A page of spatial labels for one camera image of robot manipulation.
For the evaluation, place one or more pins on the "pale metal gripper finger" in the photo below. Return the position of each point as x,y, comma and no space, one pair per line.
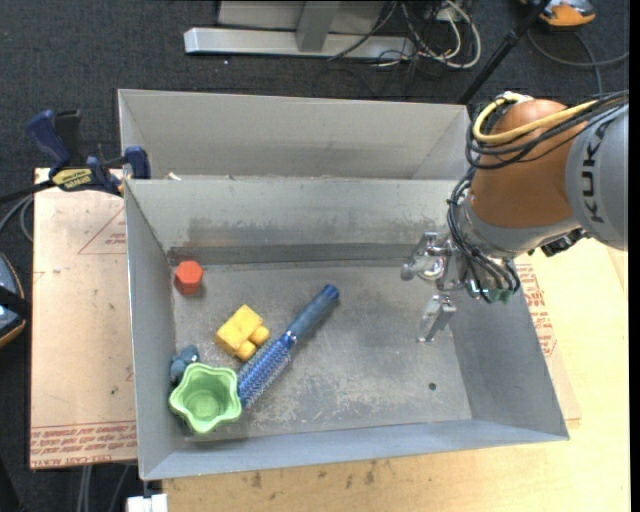
444,314
429,320

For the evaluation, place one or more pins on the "brown cardboard board, red print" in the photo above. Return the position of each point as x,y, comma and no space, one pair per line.
80,310

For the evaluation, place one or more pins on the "grey-blue toy animal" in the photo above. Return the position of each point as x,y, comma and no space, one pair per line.
180,362

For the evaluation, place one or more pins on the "red hexagonal block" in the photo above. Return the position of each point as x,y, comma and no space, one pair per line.
188,277

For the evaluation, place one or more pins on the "blue round hairbrush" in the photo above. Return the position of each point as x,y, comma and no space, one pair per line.
295,335

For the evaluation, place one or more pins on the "black cylinder on white bracket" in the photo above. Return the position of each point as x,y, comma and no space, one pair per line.
560,246

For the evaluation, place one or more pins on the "grey metal bin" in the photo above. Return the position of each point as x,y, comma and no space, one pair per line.
360,350

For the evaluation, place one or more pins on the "green star-shaped cup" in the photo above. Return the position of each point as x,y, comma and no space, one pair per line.
205,400

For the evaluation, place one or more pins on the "yellow toy block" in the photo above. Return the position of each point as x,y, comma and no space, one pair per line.
239,329

